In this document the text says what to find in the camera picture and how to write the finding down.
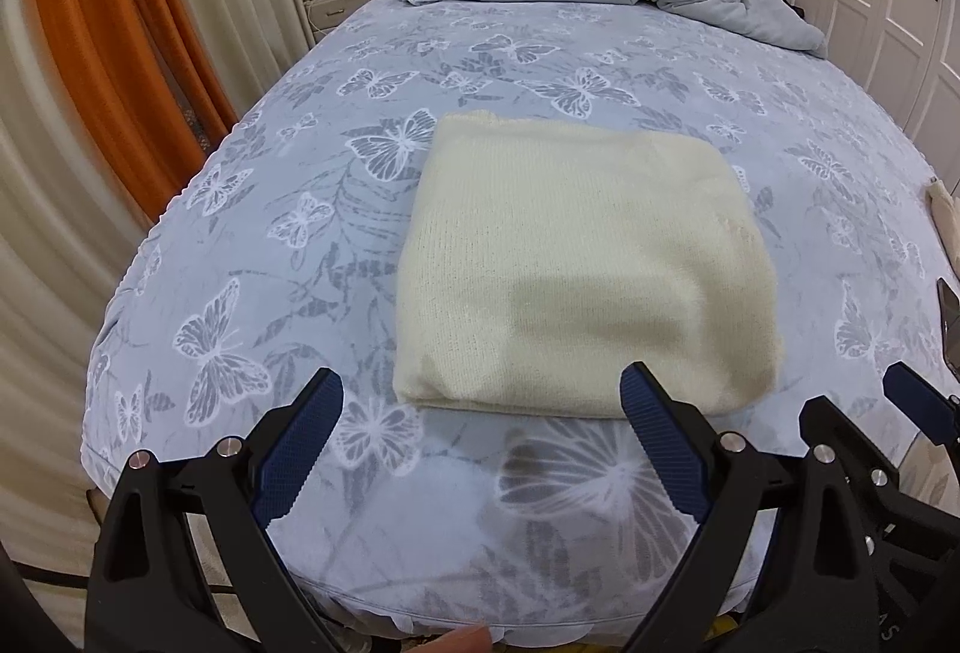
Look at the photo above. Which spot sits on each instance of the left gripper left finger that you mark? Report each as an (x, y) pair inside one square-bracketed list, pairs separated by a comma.
[(147, 591)]

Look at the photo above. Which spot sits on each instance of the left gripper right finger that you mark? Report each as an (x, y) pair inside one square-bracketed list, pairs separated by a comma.
[(815, 591)]

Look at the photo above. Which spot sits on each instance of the cream knit cardigan red buttons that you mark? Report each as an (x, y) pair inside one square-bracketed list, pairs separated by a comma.
[(545, 257)]

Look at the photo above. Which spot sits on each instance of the person's left hand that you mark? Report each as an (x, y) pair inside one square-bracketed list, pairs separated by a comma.
[(476, 639)]

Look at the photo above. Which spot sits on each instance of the black smartphone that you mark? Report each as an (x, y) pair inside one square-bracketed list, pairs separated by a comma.
[(949, 307)]

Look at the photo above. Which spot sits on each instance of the white nightstand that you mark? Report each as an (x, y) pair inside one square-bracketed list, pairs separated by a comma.
[(326, 15)]

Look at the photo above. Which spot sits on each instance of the orange curtain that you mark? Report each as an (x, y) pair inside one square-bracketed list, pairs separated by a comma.
[(141, 82)]

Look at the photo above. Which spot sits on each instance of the cream sheer curtain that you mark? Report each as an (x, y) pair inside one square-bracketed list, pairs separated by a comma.
[(67, 228)]

